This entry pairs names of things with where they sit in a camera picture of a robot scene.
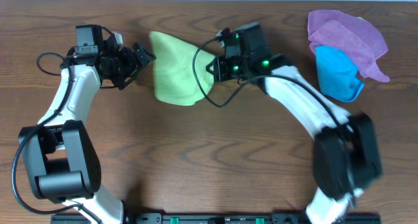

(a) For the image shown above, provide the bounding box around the purple cloth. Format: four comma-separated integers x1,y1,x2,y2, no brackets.
308,10,390,82

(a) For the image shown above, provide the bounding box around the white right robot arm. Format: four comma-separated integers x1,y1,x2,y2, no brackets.
206,34,382,223

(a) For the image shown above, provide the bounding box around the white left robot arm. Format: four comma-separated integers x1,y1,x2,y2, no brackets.
12,43,156,223

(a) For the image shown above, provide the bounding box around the black right camera cable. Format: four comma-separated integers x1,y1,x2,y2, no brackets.
192,37,357,205

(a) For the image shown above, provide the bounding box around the blue cloth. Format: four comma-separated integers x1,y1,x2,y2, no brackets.
315,46,364,103

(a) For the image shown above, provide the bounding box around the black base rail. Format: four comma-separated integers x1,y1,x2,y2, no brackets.
50,212,382,224

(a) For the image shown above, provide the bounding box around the green cloth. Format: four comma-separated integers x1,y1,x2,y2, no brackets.
150,31,215,106

